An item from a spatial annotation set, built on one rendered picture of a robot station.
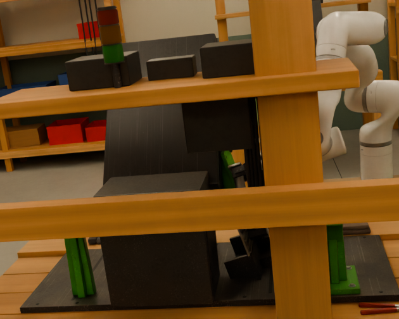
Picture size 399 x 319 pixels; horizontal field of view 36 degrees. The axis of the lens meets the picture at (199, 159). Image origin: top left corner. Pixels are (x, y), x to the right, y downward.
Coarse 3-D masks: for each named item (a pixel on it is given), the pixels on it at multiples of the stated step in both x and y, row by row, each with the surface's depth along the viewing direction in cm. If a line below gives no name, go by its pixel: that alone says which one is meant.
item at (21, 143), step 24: (0, 0) 667; (0, 24) 725; (96, 24) 672; (120, 24) 709; (0, 48) 688; (24, 48) 679; (48, 48) 676; (72, 48) 674; (96, 48) 672; (0, 96) 705; (0, 120) 708; (72, 120) 746; (96, 120) 743; (0, 144) 723; (24, 144) 722; (48, 144) 721; (72, 144) 708; (96, 144) 702
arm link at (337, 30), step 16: (336, 16) 180; (352, 16) 185; (368, 16) 188; (320, 32) 181; (336, 32) 179; (352, 32) 184; (368, 32) 187; (384, 32) 190; (320, 48) 180; (336, 48) 178
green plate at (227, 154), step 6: (222, 156) 184; (228, 156) 189; (222, 162) 186; (228, 162) 186; (222, 168) 186; (228, 168) 185; (222, 174) 187; (228, 174) 185; (228, 180) 187; (228, 186) 188; (234, 186) 186
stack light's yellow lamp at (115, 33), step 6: (102, 30) 146; (108, 30) 145; (114, 30) 146; (102, 36) 146; (108, 36) 146; (114, 36) 146; (120, 36) 147; (102, 42) 147; (108, 42) 146; (114, 42) 146; (120, 42) 148
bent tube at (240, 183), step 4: (236, 164) 182; (240, 164) 182; (236, 180) 181; (240, 180) 180; (236, 184) 180; (240, 184) 180; (244, 184) 180; (256, 228) 186; (268, 228) 193; (268, 232) 192; (264, 236) 193; (268, 236) 194
